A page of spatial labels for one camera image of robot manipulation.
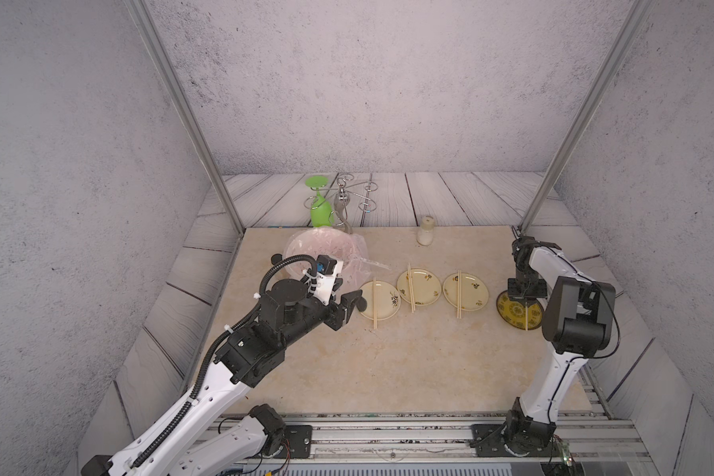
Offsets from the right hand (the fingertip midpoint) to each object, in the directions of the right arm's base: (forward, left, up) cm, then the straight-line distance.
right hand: (530, 300), depth 92 cm
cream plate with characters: (+8, +30, -4) cm, 32 cm away
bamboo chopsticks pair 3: (+5, +20, -4) cm, 21 cm away
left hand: (-13, +52, +27) cm, 60 cm away
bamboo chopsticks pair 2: (+2, +36, -4) cm, 36 cm away
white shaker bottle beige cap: (+31, +28, -3) cm, 42 cm away
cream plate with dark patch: (+3, +44, -5) cm, 44 cm away
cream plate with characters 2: (+7, +14, -6) cm, 17 cm away
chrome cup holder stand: (+23, +58, +22) cm, 66 cm away
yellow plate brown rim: (-2, +3, -6) cm, 7 cm away
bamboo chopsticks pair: (-2, +48, -4) cm, 48 cm away
